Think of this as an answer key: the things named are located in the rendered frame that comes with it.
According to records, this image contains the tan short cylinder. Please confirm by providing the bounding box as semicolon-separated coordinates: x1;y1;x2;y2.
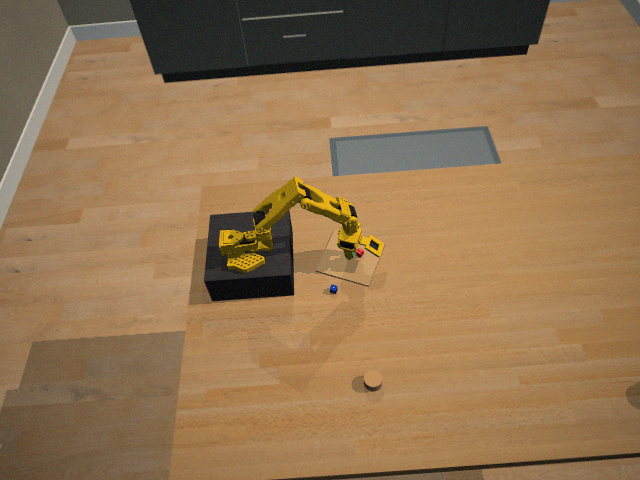
364;370;382;392

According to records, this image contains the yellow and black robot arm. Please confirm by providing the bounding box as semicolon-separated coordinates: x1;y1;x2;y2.
221;177;359;273

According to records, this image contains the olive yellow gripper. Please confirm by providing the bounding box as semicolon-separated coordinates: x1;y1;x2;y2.
337;222;384;260

